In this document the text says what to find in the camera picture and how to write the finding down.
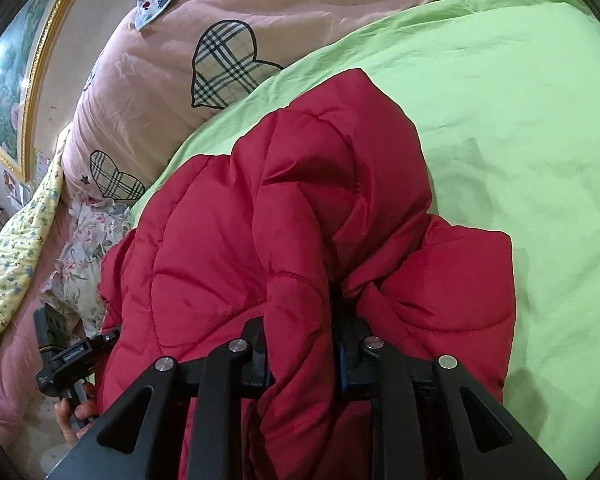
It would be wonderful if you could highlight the gold-framed painting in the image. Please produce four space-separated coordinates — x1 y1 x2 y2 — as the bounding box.
0 0 101 181

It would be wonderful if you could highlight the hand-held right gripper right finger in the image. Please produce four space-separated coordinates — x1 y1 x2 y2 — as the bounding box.
332 305 568 480

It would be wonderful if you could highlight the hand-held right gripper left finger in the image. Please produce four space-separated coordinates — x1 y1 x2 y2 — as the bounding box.
47 317 276 480

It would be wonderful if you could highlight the green blanket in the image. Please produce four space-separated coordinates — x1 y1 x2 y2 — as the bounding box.
130 0 600 480

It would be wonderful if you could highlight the pink bed sheet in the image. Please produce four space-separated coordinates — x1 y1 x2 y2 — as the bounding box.
0 200 106 441

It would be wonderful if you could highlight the red quilted jacket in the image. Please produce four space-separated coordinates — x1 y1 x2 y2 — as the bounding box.
97 67 515 480

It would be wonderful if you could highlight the pink heart-print duvet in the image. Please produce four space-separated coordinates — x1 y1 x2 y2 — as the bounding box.
62 0 561 206

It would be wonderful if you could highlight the yellow floral quilt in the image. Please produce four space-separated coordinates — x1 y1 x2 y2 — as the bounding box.
0 125 73 361

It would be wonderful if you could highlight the person's left hand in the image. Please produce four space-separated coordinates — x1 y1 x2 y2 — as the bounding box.
55 381 102 445

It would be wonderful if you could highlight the floral ruffled pillow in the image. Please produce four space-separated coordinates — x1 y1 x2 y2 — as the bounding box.
45 197 133 338

